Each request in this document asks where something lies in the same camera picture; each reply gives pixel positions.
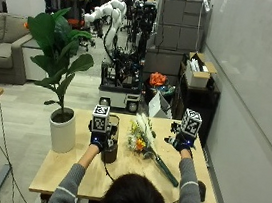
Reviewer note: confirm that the person's left hand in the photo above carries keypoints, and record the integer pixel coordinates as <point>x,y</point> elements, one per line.
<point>98,139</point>

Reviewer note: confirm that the person's right hand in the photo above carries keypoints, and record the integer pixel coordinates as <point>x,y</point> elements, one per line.
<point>181,141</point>

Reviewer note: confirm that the dark brown glass vase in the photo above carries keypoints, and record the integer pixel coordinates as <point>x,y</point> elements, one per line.
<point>110,155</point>

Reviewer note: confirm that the white marker cube on right glove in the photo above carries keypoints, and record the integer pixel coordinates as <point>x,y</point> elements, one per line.
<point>191,123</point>

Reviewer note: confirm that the white marker cube on glove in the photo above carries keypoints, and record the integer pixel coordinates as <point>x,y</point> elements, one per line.
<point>191,123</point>
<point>100,118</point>

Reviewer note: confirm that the white marker cube on left glove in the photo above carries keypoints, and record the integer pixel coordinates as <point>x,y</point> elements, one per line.
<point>100,118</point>

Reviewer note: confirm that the white paper bag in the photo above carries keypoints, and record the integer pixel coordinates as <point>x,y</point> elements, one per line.
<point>158,106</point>

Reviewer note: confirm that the flower bouquet with green stems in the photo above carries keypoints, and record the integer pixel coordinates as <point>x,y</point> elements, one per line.
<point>142,139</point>

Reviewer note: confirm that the black shelf unit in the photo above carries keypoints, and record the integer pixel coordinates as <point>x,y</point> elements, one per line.
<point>197,106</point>

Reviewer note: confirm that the white cylindrical plant pot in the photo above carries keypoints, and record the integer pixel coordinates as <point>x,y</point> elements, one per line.
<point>61,134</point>

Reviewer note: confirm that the orange cloth bundle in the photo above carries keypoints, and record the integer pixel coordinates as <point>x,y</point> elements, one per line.
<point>157,79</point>

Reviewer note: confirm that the open cardboard box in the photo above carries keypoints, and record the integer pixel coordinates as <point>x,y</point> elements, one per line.
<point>197,74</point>

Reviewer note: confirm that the small black object on table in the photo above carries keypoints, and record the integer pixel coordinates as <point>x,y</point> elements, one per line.
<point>201,191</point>

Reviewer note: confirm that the whiteboard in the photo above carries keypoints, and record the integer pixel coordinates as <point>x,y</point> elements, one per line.
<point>257,70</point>

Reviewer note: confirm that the grey filing cabinets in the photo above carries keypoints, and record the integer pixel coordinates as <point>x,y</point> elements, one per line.
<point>179,26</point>

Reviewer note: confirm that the large-leaf green plant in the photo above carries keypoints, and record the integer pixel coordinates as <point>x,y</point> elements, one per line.
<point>57,47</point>

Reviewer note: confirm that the black office chair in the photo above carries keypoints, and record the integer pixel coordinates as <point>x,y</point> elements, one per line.
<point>73,11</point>

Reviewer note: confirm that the grey sofa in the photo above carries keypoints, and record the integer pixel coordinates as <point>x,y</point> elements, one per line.
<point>5,47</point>

